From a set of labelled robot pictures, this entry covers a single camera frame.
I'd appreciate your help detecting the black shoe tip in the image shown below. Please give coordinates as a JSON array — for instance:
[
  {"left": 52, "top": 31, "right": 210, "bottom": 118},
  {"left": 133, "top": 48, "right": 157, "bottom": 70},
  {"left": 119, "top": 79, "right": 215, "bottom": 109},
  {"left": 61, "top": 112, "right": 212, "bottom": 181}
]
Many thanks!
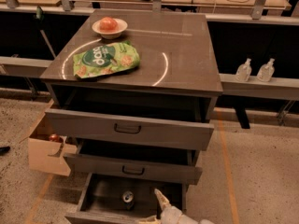
[{"left": 0, "top": 147, "right": 10, "bottom": 156}]

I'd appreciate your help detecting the green snack chip bag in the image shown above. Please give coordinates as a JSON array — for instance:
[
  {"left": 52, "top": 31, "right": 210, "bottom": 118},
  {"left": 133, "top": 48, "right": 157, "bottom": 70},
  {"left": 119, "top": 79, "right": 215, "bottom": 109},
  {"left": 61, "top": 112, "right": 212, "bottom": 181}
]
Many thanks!
[{"left": 73, "top": 42, "right": 140, "bottom": 78}]

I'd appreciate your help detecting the left clear pump bottle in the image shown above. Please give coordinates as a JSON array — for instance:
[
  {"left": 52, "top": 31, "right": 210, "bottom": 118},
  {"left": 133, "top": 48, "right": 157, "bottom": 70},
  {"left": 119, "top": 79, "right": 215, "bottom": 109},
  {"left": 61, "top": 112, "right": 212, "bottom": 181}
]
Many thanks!
[{"left": 235, "top": 58, "right": 251, "bottom": 82}]

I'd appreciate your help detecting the grey top drawer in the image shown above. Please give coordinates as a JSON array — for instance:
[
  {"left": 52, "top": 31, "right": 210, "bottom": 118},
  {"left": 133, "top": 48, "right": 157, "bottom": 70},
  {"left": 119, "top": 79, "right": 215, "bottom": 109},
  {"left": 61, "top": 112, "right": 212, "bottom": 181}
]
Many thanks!
[{"left": 46, "top": 87, "right": 214, "bottom": 150}]

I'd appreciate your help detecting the grey middle drawer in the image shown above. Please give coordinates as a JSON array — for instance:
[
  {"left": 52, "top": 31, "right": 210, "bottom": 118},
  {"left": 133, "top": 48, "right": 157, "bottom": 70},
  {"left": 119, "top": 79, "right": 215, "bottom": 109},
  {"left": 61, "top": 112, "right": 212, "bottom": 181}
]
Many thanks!
[{"left": 64, "top": 140, "right": 202, "bottom": 185}]

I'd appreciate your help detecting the white ceramic bowl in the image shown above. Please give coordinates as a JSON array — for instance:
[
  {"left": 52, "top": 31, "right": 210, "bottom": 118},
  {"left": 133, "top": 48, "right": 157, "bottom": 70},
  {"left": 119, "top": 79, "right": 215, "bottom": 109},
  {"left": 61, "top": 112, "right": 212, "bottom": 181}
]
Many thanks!
[{"left": 92, "top": 17, "right": 128, "bottom": 39}]

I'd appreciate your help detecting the clear pump bottle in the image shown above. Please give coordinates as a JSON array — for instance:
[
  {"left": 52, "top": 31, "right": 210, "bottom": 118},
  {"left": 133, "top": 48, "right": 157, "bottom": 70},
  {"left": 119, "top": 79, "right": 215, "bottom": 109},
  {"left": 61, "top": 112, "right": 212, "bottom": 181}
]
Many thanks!
[
  {"left": 235, "top": 58, "right": 251, "bottom": 82},
  {"left": 257, "top": 58, "right": 275, "bottom": 82}
]

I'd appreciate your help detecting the blue silver redbull can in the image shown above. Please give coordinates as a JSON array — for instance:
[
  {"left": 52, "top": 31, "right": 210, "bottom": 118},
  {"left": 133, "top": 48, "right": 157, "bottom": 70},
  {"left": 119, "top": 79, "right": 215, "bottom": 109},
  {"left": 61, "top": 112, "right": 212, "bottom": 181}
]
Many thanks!
[{"left": 121, "top": 190, "right": 135, "bottom": 210}]

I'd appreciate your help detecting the grey drawer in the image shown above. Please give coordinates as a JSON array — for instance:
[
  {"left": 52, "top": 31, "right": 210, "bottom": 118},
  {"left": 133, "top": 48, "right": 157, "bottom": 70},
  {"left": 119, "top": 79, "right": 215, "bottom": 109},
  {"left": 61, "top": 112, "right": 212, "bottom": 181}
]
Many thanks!
[
  {"left": 65, "top": 174, "right": 186, "bottom": 224},
  {"left": 46, "top": 87, "right": 214, "bottom": 150},
  {"left": 64, "top": 140, "right": 202, "bottom": 185}
]

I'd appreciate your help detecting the grey bottom drawer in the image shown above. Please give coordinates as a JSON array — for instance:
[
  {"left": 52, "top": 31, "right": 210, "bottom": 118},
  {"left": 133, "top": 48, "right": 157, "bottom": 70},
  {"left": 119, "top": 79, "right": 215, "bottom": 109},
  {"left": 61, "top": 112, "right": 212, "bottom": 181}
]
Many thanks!
[{"left": 65, "top": 174, "right": 186, "bottom": 224}]

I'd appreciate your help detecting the grey drawer cabinet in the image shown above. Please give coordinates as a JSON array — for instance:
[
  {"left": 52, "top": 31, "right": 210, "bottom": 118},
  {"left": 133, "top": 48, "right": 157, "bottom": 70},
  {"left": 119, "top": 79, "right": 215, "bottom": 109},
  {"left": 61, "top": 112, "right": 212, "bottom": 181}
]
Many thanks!
[{"left": 42, "top": 10, "right": 222, "bottom": 185}]

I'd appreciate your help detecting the cardboard box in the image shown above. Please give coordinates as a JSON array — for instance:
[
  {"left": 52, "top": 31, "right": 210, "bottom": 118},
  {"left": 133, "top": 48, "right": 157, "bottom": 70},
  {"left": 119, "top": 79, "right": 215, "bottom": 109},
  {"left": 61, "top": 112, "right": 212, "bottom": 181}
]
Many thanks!
[{"left": 24, "top": 111, "right": 77, "bottom": 176}]

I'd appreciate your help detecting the red apple in box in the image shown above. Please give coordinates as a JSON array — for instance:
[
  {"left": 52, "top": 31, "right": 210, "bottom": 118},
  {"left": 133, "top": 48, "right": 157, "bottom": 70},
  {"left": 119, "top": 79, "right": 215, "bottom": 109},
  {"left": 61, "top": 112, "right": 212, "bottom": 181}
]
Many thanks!
[{"left": 49, "top": 133, "right": 63, "bottom": 143}]

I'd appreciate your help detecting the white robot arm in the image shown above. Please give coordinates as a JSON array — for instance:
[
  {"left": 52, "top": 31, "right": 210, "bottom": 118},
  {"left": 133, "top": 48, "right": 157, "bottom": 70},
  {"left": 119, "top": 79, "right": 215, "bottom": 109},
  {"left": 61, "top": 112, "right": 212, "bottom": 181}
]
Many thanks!
[{"left": 135, "top": 189, "right": 214, "bottom": 224}]

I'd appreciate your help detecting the red apple in bowl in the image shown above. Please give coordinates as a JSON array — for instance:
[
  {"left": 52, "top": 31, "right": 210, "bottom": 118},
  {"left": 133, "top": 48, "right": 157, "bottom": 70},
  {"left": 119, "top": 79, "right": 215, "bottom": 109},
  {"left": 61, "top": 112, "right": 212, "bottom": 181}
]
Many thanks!
[{"left": 99, "top": 17, "right": 118, "bottom": 32}]

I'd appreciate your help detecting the right clear pump bottle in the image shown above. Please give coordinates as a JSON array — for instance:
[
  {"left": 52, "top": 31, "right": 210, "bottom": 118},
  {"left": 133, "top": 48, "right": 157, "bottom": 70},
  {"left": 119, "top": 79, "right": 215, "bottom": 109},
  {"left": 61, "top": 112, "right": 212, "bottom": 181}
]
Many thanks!
[{"left": 257, "top": 58, "right": 275, "bottom": 82}]

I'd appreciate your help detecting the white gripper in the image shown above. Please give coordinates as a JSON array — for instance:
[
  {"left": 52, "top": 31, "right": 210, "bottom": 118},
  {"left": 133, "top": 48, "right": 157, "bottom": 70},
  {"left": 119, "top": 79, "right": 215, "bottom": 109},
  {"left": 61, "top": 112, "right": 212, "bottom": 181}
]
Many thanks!
[{"left": 136, "top": 189, "right": 186, "bottom": 224}]

